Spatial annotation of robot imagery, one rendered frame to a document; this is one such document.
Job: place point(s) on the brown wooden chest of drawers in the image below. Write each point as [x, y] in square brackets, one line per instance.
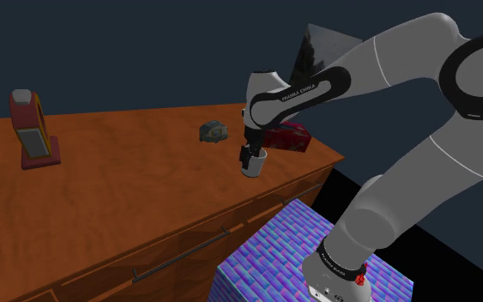
[120, 188]

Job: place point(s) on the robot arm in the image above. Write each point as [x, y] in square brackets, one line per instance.
[412, 62]

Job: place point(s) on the red and yellow stand appliance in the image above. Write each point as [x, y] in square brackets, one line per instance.
[32, 138]

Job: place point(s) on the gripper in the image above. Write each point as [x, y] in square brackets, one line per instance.
[254, 136]

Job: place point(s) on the white cup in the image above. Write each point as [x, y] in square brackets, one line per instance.
[257, 166]

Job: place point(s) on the grey rounded toy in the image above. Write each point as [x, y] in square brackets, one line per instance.
[213, 131]

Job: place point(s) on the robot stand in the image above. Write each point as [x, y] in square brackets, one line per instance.
[266, 259]

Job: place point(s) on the red box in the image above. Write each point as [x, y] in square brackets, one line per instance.
[291, 140]

